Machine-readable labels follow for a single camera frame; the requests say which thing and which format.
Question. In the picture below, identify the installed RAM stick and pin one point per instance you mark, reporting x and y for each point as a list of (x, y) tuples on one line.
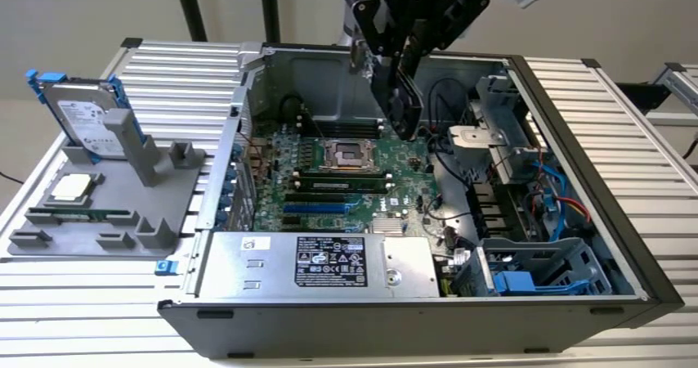
[(332, 185)]

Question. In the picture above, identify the black Nvidia graphics card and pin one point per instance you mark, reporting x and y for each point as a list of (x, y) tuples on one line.
[(406, 110)]

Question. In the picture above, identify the black open PC case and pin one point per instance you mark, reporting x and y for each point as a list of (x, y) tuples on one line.
[(382, 327)]

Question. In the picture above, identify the black table bracket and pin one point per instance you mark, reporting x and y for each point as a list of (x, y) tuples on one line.
[(643, 96)]

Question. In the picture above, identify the grey power supply unit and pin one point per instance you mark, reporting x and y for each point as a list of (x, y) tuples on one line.
[(272, 278)]

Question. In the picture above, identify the metal drive cage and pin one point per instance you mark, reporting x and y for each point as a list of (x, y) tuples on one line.
[(490, 139)]

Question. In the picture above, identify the CPU socket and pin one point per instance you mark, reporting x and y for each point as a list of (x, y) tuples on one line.
[(348, 155)]

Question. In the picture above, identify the green motherboard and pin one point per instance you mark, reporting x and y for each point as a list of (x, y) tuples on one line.
[(403, 167)]

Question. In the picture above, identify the silver CPU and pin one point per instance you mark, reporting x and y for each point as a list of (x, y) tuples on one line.
[(73, 188)]

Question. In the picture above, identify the blue disk carrier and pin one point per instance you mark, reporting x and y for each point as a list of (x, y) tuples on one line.
[(513, 282)]

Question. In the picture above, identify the hard disk in blue carrier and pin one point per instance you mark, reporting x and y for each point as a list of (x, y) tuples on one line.
[(81, 114)]

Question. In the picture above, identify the silver heat sink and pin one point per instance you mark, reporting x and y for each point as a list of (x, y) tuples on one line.
[(388, 225)]

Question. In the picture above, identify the grey parts rack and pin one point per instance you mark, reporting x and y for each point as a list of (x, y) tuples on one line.
[(115, 188)]

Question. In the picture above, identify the blue expansion slot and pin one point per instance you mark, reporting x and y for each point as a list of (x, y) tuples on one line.
[(316, 210)]

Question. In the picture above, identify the blue case latch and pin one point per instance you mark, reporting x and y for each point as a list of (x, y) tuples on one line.
[(164, 267)]

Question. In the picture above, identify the black RAM slot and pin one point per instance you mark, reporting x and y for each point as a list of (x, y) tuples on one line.
[(343, 174)]

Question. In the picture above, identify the black expansion slot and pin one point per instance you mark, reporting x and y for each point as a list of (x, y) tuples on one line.
[(316, 199)]

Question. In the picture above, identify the black stand pole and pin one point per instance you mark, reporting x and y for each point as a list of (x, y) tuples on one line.
[(192, 12), (270, 8)]

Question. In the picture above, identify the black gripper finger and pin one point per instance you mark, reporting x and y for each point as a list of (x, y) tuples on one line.
[(455, 16), (379, 24)]

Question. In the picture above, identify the green RAM stick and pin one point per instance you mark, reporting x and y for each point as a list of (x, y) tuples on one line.
[(97, 214)]

